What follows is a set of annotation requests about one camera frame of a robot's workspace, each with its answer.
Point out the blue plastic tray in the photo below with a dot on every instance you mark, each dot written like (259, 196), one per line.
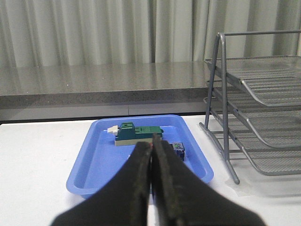
(99, 159)

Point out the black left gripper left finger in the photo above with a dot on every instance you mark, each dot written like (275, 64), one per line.
(123, 201)

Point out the grey metal rack frame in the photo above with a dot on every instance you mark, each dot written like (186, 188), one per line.
(217, 102)

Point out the pale pleated curtain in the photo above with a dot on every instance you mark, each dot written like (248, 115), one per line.
(95, 32)

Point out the red emergency stop push button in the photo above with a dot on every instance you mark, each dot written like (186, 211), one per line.
(177, 147)

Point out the green and beige electrical module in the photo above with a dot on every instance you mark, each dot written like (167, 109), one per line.
(128, 134)

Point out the grey stone counter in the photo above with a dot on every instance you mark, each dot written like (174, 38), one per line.
(96, 91)

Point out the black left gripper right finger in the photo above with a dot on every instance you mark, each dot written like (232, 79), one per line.
(183, 199)

